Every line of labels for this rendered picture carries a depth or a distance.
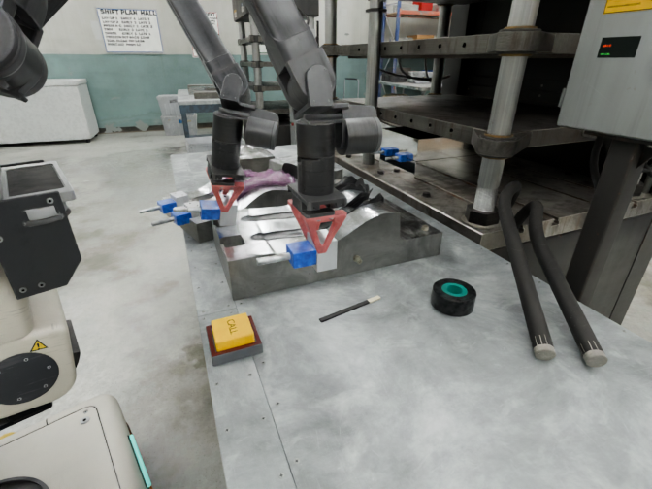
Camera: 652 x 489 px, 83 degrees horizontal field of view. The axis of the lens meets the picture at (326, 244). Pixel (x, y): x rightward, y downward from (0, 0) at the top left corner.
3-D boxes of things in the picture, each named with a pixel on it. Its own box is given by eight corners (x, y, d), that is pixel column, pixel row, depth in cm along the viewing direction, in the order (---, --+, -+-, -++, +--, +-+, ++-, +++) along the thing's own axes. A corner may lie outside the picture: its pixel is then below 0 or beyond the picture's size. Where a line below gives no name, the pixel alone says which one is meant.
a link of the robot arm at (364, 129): (287, 84, 57) (305, 63, 49) (353, 83, 61) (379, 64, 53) (298, 162, 59) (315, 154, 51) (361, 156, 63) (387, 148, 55)
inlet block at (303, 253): (261, 283, 59) (259, 253, 56) (254, 269, 63) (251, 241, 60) (337, 268, 63) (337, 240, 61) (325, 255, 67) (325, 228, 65)
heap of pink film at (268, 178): (232, 208, 102) (228, 180, 98) (205, 192, 114) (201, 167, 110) (307, 189, 117) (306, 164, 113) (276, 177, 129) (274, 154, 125)
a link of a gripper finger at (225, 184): (236, 201, 86) (239, 163, 81) (242, 216, 80) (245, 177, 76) (205, 201, 83) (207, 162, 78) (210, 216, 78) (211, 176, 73)
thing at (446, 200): (478, 252, 107) (483, 230, 103) (315, 155, 214) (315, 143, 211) (655, 211, 136) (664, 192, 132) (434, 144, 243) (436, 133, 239)
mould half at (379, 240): (233, 301, 73) (224, 240, 67) (214, 245, 94) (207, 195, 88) (439, 254, 90) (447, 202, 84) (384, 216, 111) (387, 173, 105)
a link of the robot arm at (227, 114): (217, 103, 74) (210, 109, 69) (252, 110, 74) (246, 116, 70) (215, 137, 77) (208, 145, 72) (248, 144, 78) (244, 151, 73)
